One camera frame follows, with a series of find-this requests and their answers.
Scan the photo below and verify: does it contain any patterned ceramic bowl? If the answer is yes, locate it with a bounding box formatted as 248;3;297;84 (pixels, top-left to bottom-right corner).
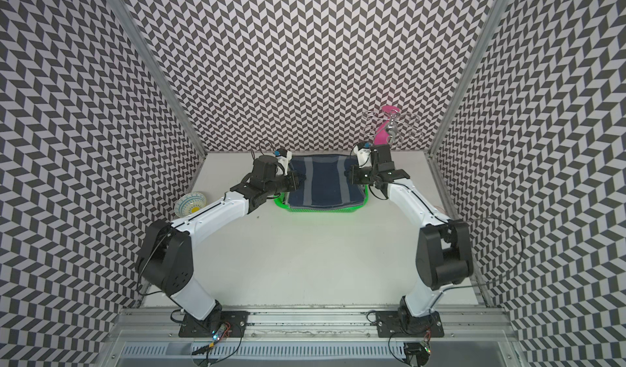
174;192;207;218

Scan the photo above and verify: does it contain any left aluminium corner post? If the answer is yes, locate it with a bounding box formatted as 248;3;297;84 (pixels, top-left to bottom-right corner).
106;0;206;158

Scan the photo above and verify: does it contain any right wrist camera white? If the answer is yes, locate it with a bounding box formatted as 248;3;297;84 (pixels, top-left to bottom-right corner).
352;142;372;168

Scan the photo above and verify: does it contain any silver pink jewellery stand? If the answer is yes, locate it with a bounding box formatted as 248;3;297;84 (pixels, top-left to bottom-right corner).
361;105;420;148

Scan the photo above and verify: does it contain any green plastic basket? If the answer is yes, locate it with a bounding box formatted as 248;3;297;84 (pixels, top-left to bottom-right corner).
273;193;369;213

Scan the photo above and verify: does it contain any right aluminium corner post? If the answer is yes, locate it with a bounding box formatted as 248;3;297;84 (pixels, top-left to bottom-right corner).
427;0;510;158

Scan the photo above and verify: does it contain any aluminium front rail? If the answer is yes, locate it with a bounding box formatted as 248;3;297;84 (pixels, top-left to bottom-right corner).
108;305;517;343

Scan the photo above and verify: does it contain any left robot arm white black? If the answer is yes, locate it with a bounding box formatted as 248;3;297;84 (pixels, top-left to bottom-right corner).
135;148;298;321

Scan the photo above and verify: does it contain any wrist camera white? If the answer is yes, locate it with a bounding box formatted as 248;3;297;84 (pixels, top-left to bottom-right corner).
274;148;293;176
352;142;372;168

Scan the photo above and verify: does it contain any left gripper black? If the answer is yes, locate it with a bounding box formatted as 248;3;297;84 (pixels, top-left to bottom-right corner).
265;170;307;197

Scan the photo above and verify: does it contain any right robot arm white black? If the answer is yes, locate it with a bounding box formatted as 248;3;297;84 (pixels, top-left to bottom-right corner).
348;142;474;318

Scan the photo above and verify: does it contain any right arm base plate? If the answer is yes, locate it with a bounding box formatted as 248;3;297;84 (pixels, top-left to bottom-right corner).
371;309;445;339

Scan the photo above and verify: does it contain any aluminium corner post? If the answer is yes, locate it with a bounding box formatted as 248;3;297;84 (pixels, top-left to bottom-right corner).
106;0;206;158
427;0;510;158

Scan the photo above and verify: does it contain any navy blue striped scarf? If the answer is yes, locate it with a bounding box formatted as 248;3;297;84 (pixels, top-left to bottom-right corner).
285;154;367;208

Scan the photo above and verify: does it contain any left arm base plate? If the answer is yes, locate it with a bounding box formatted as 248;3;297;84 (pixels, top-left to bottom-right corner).
179;311;249;339

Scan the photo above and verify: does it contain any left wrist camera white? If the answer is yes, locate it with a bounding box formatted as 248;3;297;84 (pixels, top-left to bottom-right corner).
274;148;293;176

